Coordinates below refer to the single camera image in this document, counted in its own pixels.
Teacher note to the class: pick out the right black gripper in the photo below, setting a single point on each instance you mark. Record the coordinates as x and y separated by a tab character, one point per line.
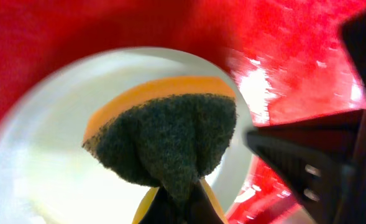
316	157

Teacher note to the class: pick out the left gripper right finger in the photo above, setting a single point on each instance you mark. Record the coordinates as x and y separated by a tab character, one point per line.
198	208

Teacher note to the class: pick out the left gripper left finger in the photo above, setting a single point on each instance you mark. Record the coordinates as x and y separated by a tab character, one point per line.
162	210

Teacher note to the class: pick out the yellow green sponge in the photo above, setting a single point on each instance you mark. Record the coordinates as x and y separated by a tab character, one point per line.
170	132

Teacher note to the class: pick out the mint green plate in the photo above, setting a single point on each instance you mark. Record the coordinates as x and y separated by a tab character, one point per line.
46	176

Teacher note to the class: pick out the red plastic tray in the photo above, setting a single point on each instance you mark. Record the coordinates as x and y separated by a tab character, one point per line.
309	71

